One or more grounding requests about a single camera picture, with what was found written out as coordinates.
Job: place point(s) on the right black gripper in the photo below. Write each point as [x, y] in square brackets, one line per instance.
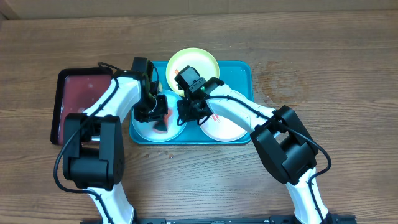
[185, 108]

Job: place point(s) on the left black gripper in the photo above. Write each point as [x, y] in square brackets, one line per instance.
[160, 109]

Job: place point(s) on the red and green sponge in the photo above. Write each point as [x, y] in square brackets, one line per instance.
[162, 125]

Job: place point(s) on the light blue plastic plate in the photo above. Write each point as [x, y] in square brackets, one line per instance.
[148, 132]

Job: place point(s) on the white plastic plate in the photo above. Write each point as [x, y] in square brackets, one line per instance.
[222, 129]

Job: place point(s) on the yellow-green plastic plate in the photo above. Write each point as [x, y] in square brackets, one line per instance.
[205, 64]

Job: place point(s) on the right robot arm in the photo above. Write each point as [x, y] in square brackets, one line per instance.
[283, 144]

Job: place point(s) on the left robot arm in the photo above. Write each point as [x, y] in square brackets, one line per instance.
[92, 158]

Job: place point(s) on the teal plastic serving tray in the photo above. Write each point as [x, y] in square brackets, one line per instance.
[236, 74]

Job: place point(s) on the black and red tray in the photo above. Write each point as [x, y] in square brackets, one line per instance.
[77, 89]

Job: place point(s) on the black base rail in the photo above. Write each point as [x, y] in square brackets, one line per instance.
[275, 219]

